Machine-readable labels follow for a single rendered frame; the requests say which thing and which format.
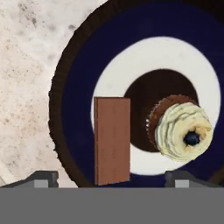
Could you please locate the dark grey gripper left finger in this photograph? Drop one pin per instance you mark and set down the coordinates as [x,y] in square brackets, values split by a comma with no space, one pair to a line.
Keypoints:
[43,178]

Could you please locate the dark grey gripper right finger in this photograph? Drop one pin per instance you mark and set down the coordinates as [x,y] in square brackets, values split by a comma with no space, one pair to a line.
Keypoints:
[180,178]

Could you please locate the cream frosted cupcake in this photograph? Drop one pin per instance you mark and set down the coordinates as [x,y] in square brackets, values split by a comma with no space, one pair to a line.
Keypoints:
[182,131]

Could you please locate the brown chocolate bar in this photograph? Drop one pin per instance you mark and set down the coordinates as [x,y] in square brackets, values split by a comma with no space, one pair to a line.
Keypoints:
[112,140]

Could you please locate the blue and white plate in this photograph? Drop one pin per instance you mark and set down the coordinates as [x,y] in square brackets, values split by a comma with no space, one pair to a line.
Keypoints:
[81,87]

